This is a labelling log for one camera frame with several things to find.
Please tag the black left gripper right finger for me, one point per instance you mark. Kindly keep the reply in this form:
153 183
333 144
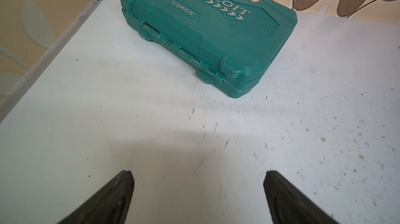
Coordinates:
288 205

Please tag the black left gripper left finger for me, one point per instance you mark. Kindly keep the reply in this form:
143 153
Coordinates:
109 205

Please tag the green tool case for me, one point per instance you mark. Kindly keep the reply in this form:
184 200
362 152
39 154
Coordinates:
229 43

